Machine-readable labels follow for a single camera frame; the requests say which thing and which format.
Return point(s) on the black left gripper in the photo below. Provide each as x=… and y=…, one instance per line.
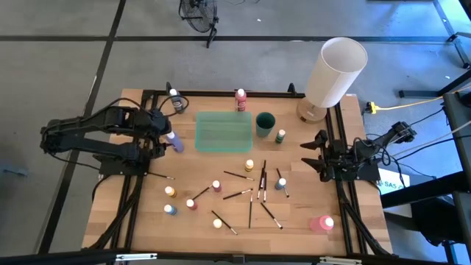
x=156, y=121

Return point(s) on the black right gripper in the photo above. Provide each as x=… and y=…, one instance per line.
x=340, y=162

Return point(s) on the large purple paint bottle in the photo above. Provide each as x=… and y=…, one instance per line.
x=176, y=143

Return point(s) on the small green paint bottle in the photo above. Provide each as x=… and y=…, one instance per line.
x=280, y=137

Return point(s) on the small blue paint bottle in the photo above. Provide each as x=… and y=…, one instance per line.
x=280, y=183
x=169, y=209

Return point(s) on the small orange paint bottle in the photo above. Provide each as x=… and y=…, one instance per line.
x=170, y=191

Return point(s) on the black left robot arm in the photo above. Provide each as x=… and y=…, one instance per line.
x=92, y=123

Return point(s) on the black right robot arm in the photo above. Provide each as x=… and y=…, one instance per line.
x=395, y=134

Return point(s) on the small golden yellow paint bottle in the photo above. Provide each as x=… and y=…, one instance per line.
x=249, y=165

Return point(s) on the large pink paint bottle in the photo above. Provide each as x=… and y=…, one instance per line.
x=322, y=223

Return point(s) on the small red paint bottle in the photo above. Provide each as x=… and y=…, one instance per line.
x=191, y=204

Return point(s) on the small magenta paint bottle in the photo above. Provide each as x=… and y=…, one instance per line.
x=216, y=186

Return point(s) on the large red paint bottle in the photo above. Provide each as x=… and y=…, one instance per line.
x=240, y=101

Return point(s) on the small lemon yellow paint bottle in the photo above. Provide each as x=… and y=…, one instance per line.
x=217, y=223

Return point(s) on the dark green cup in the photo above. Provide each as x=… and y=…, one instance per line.
x=265, y=125

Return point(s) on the teal translucent plastic tray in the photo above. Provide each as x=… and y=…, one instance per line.
x=224, y=132

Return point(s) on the white label sheet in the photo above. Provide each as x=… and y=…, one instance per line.
x=390, y=183

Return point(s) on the white shade wooden lamp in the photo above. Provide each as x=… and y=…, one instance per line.
x=342, y=73

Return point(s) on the black metal beam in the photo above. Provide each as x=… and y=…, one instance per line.
x=423, y=189

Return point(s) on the black metal stand leg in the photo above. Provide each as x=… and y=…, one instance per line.
x=423, y=92

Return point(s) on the black floor fan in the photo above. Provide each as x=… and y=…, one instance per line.
x=198, y=14

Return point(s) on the black box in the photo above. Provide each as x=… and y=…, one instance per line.
x=438, y=221

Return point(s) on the black crossbar silver brackets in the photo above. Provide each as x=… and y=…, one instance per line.
x=73, y=257

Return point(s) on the grey metal piece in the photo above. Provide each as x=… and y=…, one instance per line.
x=14, y=171

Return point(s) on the black metal stand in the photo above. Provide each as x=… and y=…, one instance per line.
x=456, y=38

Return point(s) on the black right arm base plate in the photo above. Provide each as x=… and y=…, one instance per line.
x=369, y=173

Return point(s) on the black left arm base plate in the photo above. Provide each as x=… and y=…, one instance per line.
x=110, y=170

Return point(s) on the black aluminium table frame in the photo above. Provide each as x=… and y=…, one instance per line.
x=221, y=94

